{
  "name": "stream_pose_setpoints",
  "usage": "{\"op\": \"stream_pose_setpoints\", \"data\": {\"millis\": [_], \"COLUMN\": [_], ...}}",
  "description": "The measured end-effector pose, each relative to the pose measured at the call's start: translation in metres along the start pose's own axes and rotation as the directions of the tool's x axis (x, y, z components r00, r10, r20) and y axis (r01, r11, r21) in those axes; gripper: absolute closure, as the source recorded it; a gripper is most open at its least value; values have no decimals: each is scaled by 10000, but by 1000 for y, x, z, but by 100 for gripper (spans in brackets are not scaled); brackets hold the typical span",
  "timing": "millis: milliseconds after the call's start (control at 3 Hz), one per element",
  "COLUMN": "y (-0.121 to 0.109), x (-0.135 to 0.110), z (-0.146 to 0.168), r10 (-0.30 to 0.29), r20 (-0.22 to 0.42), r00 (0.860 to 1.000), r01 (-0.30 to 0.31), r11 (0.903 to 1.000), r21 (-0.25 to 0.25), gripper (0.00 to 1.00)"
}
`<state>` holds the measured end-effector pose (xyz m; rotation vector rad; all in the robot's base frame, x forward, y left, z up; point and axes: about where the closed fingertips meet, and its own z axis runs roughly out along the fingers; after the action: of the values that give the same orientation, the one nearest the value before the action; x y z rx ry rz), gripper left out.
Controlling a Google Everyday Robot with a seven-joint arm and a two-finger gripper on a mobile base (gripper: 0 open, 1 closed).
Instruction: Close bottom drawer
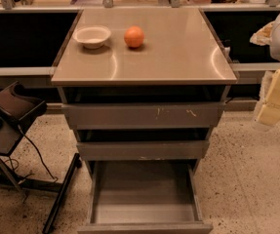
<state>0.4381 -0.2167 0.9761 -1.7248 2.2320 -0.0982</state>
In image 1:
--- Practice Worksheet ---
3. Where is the grey bottom drawer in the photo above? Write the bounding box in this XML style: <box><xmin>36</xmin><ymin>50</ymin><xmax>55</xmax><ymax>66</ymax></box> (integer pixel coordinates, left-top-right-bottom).
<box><xmin>77</xmin><ymin>160</ymin><xmax>213</xmax><ymax>234</ymax></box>

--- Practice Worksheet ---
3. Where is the grey drawer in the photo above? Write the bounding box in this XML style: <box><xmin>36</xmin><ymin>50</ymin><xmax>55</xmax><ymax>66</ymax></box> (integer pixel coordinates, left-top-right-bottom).
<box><xmin>77</xmin><ymin>160</ymin><xmax>213</xmax><ymax>234</ymax></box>
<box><xmin>77</xmin><ymin>128</ymin><xmax>209</xmax><ymax>161</ymax></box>
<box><xmin>61</xmin><ymin>87</ymin><xmax>226</xmax><ymax>131</ymax></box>

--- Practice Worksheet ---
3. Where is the grey metal drawer cabinet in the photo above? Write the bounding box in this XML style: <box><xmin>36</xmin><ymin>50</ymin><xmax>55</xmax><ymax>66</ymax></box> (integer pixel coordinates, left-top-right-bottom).
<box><xmin>50</xmin><ymin>7</ymin><xmax>239</xmax><ymax>177</ymax></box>

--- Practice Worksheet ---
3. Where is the grey middle drawer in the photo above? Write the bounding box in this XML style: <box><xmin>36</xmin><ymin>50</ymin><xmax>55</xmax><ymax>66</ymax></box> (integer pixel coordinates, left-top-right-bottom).
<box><xmin>77</xmin><ymin>128</ymin><xmax>209</xmax><ymax>161</ymax></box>

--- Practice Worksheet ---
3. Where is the grey top drawer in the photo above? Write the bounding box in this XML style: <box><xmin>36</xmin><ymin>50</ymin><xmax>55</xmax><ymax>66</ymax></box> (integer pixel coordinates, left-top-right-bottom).
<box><xmin>61</xmin><ymin>87</ymin><xmax>226</xmax><ymax>131</ymax></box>

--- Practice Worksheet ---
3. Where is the orange fruit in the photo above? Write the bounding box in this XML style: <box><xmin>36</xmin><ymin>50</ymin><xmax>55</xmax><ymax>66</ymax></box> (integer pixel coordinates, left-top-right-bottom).
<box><xmin>124</xmin><ymin>26</ymin><xmax>144</xmax><ymax>48</ymax></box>

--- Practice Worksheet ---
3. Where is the white bowl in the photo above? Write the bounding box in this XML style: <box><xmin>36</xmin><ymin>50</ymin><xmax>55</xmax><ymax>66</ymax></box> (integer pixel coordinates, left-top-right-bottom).
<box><xmin>72</xmin><ymin>26</ymin><xmax>111</xmax><ymax>50</ymax></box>

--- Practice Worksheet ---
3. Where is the black floor bar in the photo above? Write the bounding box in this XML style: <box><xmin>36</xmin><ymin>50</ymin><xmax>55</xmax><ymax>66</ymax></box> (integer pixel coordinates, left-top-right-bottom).
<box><xmin>42</xmin><ymin>153</ymin><xmax>81</xmax><ymax>234</ymax></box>

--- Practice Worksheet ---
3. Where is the black device on stand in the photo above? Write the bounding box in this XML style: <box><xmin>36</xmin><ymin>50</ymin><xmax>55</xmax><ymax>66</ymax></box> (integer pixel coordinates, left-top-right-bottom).
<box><xmin>0</xmin><ymin>82</ymin><xmax>47</xmax><ymax>128</ymax></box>

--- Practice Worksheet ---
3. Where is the grey metal side stand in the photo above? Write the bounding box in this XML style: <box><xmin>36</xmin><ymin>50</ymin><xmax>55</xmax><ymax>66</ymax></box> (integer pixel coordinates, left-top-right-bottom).
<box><xmin>0</xmin><ymin>123</ymin><xmax>61</xmax><ymax>193</ymax></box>

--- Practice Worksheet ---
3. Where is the black cable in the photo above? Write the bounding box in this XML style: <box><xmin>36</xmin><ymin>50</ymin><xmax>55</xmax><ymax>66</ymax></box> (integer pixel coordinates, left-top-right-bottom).
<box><xmin>16</xmin><ymin>124</ymin><xmax>60</xmax><ymax>183</ymax></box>

